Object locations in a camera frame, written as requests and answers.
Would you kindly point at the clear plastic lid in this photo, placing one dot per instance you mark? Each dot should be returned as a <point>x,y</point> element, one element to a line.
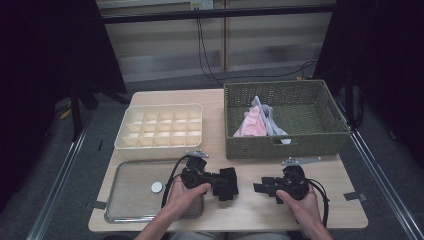
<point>133,193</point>

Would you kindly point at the metal floor rail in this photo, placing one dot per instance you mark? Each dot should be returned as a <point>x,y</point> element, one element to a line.
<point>55,196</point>
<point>393,200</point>

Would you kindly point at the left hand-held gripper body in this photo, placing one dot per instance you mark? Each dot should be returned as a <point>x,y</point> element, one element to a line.
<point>195,176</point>

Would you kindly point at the black curtain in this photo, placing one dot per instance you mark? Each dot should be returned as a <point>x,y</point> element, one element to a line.
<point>383,50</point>
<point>40,50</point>

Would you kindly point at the small black floor item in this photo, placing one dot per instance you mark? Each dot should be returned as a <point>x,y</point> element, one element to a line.
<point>100,145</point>

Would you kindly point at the person's left hand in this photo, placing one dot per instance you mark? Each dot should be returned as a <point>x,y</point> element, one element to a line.
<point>181,200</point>

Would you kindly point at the cream divided storage box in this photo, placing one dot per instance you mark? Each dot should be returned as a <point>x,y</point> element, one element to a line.
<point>160,128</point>

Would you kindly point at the white wall socket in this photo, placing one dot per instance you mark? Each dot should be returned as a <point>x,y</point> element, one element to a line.
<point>206,4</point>

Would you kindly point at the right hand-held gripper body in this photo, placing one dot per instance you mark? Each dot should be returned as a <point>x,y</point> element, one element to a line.
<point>295,185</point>

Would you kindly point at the black horizontal bar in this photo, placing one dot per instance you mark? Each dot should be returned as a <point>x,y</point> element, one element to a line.
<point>233,13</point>

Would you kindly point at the pink sock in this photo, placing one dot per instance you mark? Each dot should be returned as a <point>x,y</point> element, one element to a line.
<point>251,125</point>

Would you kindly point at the black sock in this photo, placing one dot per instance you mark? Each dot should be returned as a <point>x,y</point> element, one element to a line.
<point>231,173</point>
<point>230,195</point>

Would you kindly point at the person's right hand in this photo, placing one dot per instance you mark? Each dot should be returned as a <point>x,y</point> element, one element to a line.
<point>300,210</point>

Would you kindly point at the green woven basket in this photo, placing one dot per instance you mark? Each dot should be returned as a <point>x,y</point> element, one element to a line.
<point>310,146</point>

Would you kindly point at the yellow item on floor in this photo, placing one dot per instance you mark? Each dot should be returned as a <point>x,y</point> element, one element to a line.
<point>65,114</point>

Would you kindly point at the black metal stand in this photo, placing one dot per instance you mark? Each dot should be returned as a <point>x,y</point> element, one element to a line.
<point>76,113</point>
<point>349,100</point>

